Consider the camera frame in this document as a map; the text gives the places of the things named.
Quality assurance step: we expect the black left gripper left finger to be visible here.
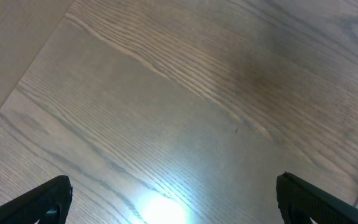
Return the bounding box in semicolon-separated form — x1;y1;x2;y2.
0;175;73;224

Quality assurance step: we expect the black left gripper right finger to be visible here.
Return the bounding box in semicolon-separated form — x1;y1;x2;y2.
276;172;358;224

